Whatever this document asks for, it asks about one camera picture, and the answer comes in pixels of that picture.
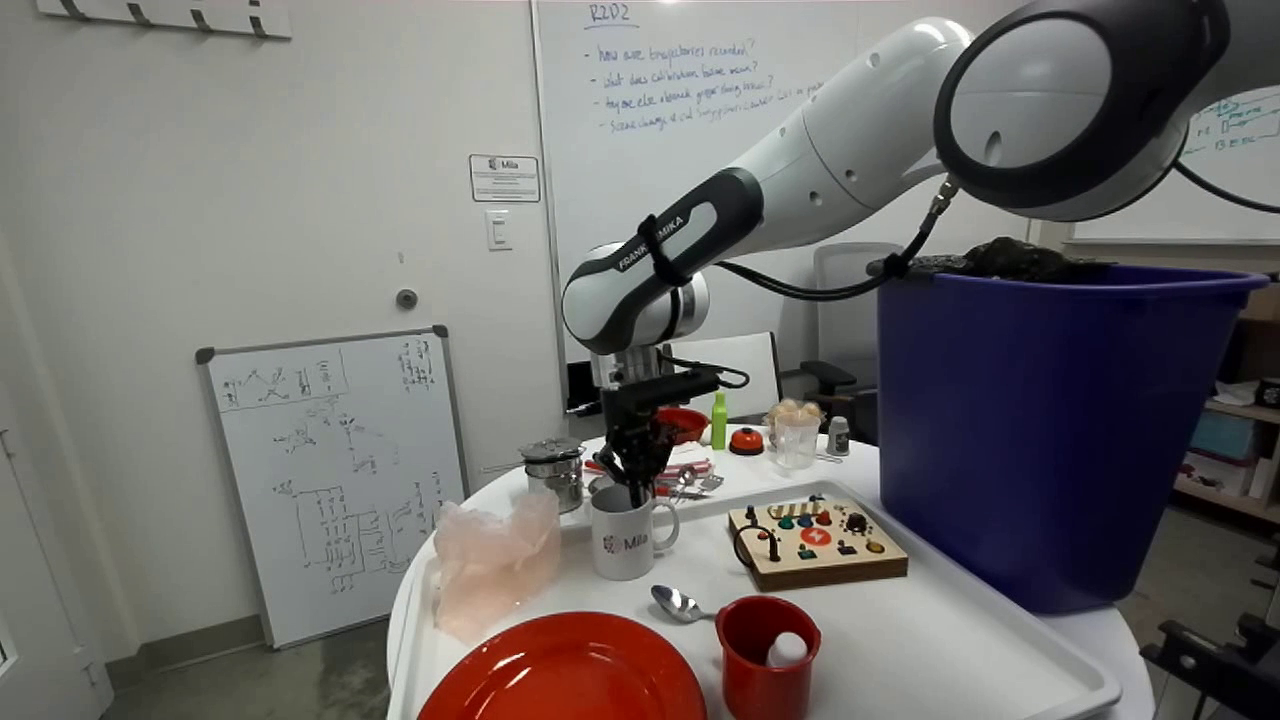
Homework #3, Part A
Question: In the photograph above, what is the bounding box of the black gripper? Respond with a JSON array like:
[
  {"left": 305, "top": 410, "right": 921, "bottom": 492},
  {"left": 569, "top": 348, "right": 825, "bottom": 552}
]
[{"left": 599, "top": 384, "right": 678, "bottom": 510}]

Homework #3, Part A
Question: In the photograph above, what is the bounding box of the white mug with logo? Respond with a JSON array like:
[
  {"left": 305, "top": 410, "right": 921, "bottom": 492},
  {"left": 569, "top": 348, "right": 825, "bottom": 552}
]
[{"left": 583, "top": 481, "right": 683, "bottom": 583}]

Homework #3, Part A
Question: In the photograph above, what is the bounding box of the silver metal spoon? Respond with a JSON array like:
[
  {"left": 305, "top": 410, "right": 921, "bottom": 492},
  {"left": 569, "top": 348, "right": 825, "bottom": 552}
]
[{"left": 646, "top": 579, "right": 725, "bottom": 626}]

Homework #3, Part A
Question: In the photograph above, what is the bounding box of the white folded napkin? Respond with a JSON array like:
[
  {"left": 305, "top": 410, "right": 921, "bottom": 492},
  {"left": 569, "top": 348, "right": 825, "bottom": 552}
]
[{"left": 658, "top": 443, "right": 716, "bottom": 481}]

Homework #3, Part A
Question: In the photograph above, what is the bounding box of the silver metal utensil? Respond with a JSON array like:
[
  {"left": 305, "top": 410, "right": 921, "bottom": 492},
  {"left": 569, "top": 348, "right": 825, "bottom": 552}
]
[{"left": 666, "top": 464, "right": 726, "bottom": 502}]

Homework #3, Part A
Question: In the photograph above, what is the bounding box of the red bowl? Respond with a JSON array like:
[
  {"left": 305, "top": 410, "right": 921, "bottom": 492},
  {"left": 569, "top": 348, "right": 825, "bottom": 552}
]
[{"left": 656, "top": 403, "right": 712, "bottom": 447}]

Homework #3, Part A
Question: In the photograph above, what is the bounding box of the black box object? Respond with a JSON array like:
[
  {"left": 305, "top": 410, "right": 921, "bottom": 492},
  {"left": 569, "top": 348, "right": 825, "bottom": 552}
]
[{"left": 565, "top": 355, "right": 610, "bottom": 415}]

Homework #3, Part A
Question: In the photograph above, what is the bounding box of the clear glass cup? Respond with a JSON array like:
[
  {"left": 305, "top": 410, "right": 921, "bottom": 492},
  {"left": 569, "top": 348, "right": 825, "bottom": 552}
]
[{"left": 768, "top": 396, "right": 829, "bottom": 481}]

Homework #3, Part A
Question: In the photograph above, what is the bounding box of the translucent pink plastic bag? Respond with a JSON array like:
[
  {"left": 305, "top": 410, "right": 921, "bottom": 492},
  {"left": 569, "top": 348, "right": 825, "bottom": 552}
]
[{"left": 432, "top": 489, "right": 565, "bottom": 644}]

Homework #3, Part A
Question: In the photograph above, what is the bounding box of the wooden peg puzzle board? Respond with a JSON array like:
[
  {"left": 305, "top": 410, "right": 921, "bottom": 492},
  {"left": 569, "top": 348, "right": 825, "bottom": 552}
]
[{"left": 725, "top": 492, "right": 910, "bottom": 597}]

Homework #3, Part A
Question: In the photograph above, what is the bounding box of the red plastic plate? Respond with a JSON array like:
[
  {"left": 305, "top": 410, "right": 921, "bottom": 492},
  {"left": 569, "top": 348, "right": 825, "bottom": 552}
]
[{"left": 414, "top": 607, "right": 712, "bottom": 720}]

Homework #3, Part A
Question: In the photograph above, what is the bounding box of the small white ball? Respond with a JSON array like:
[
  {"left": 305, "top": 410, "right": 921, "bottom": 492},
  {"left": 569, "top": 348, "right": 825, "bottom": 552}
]
[{"left": 762, "top": 626, "right": 813, "bottom": 671}]

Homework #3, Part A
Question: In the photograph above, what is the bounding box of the red plastic cup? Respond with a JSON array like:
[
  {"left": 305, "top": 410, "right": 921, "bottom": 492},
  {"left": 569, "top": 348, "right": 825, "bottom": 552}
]
[{"left": 712, "top": 593, "right": 825, "bottom": 720}]

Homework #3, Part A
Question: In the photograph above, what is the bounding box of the small framed whiteboard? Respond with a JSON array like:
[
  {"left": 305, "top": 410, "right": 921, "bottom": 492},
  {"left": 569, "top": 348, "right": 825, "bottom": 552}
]
[{"left": 192, "top": 321, "right": 470, "bottom": 652}]

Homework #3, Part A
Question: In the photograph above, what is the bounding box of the large blue plastic bin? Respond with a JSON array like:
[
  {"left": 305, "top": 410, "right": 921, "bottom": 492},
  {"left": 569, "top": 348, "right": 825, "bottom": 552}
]
[{"left": 868, "top": 255, "right": 1273, "bottom": 620}]

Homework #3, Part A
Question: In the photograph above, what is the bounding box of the dark material in bin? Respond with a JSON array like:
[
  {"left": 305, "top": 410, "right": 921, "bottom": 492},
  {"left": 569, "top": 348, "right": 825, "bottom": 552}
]
[{"left": 949, "top": 232, "right": 1120, "bottom": 287}]

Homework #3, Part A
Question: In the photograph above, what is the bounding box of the wooden storage shelf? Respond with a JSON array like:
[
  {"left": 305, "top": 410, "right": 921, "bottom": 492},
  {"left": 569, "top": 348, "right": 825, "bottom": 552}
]
[{"left": 1171, "top": 279, "right": 1280, "bottom": 531}]

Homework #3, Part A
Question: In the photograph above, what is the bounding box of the black metal stand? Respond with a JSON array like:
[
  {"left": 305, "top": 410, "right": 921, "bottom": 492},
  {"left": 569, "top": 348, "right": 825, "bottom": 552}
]
[{"left": 1138, "top": 531, "right": 1280, "bottom": 720}]

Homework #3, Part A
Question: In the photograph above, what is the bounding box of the white wall sign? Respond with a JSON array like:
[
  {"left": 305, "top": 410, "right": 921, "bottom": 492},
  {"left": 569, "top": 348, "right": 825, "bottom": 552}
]
[{"left": 462, "top": 147, "right": 544, "bottom": 207}]

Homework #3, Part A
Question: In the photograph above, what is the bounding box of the large wall whiteboard with writing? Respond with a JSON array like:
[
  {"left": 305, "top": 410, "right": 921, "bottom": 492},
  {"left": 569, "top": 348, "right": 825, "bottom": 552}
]
[{"left": 529, "top": 0, "right": 1065, "bottom": 403}]

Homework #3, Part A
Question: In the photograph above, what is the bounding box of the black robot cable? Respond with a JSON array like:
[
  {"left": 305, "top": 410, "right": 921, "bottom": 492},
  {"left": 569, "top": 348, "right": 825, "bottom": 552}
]
[{"left": 716, "top": 176, "right": 965, "bottom": 303}]

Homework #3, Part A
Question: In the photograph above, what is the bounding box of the wall coat hook rack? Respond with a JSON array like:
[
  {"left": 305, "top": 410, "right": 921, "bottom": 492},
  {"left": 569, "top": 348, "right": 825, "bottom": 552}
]
[{"left": 30, "top": 0, "right": 294, "bottom": 42}]

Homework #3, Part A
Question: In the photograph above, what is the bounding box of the wall whiteboard with green writing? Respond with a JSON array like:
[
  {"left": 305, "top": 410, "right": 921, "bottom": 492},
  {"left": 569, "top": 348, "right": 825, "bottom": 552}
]
[{"left": 1066, "top": 80, "right": 1280, "bottom": 247}]

